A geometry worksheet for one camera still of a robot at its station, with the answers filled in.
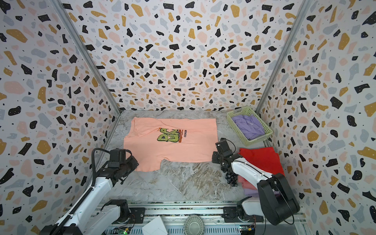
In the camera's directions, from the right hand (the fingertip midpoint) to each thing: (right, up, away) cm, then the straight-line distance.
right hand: (214, 152), depth 90 cm
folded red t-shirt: (+32, -4, 0) cm, 32 cm away
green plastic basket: (+30, +28, +27) cm, 49 cm away
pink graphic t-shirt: (-43, +6, +14) cm, 45 cm away
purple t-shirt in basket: (+29, +17, +20) cm, 39 cm away
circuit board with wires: (-47, -33, -20) cm, 61 cm away
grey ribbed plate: (-12, -32, -19) cm, 39 cm away
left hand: (-45, -2, -7) cm, 45 cm away
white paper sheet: (-30, -30, -23) cm, 48 cm away
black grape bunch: (+9, -13, -8) cm, 17 cm away
